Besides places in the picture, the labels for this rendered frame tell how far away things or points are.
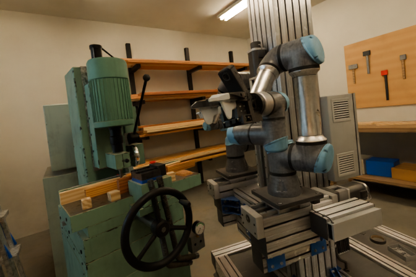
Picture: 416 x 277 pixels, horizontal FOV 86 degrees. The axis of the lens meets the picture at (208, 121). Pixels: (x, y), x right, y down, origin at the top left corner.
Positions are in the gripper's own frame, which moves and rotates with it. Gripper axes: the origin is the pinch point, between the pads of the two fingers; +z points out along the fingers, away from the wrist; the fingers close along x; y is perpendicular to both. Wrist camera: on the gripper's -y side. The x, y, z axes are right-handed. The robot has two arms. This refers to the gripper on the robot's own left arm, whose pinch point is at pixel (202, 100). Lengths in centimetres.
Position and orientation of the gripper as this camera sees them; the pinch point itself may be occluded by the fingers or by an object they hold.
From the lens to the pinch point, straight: 52.0
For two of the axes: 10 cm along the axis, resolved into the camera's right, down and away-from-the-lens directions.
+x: -6.7, 1.9, 7.2
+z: -7.1, 1.0, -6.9
